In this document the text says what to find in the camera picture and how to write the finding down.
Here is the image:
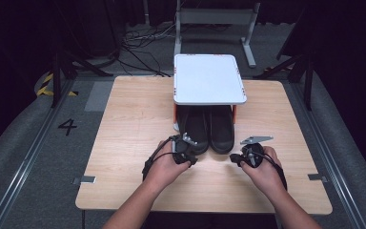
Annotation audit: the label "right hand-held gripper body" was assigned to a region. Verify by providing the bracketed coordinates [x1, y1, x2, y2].
[239, 135, 275, 169]

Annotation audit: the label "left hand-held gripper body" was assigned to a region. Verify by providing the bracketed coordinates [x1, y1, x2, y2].
[171, 133, 198, 165]

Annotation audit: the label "black slipper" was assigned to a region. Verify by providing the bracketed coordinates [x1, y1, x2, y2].
[209, 105, 235, 156]
[178, 105, 211, 156]

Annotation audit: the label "white shoe rack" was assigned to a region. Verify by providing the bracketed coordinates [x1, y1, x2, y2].
[172, 53, 248, 133]

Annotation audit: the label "person's right hand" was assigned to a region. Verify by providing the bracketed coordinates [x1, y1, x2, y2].
[239, 145, 284, 196]

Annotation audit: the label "person's left hand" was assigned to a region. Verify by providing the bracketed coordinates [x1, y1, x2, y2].
[146, 140, 193, 192]

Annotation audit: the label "black tripod stand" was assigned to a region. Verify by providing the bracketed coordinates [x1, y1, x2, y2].
[51, 47, 114, 109]
[253, 52, 316, 112]

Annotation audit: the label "grey metal stand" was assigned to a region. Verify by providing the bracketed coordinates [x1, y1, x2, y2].
[173, 0, 262, 70]

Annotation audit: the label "yellow black hazard tape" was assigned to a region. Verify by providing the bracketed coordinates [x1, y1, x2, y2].
[36, 73, 79, 97]

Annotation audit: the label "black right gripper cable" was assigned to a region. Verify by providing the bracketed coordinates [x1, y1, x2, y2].
[253, 151, 289, 192]

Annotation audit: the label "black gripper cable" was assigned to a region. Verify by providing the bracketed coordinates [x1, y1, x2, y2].
[253, 151, 289, 192]
[141, 135, 181, 182]

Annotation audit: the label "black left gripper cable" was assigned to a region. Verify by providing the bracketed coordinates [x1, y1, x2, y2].
[141, 135, 181, 182]

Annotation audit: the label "black floor cables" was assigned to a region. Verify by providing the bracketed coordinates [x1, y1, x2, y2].
[113, 22, 179, 78]

